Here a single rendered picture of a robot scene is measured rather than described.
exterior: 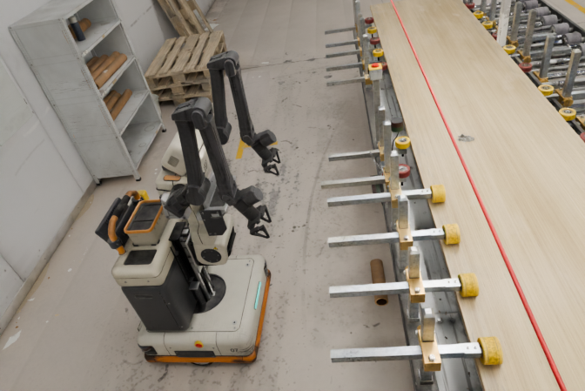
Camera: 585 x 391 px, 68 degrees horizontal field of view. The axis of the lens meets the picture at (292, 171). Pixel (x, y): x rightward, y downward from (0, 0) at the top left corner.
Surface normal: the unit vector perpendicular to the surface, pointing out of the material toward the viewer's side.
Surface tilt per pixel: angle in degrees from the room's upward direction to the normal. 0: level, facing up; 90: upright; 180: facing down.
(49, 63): 90
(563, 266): 0
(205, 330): 0
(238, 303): 0
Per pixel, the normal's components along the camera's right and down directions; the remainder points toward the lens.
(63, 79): -0.05, 0.61
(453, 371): -0.16, -0.79
